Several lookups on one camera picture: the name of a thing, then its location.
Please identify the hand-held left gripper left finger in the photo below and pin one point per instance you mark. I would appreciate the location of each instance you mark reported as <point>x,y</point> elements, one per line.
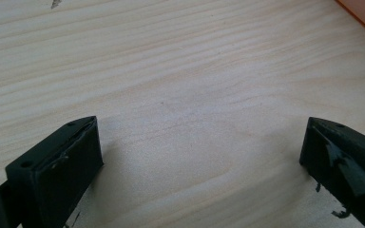
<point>57,171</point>

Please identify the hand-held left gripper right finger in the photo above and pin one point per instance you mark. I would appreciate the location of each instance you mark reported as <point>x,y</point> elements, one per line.
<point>345,164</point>

